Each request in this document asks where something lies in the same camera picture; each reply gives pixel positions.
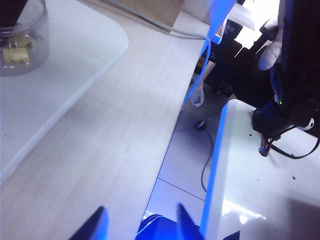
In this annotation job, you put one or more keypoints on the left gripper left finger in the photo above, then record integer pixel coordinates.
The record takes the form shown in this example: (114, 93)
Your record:
(96, 225)

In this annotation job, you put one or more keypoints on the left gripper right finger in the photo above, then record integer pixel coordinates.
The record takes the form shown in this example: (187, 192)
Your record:
(186, 222)

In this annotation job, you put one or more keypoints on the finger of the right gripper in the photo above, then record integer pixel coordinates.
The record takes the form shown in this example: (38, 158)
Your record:
(10, 11)

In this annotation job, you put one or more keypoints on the round transparent plastic box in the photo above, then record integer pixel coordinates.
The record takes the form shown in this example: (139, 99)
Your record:
(37, 37)

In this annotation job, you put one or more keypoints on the white robot base platform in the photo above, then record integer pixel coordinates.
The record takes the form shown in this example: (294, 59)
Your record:
(262, 187)

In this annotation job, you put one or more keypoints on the brown cardboard box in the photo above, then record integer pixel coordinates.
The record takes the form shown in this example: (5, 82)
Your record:
(150, 10)

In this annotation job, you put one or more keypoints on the white raised desk board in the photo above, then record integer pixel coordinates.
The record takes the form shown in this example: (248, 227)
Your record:
(62, 62)

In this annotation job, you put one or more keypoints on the clear plastic bag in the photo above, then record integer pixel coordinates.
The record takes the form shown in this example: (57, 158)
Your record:
(198, 96)

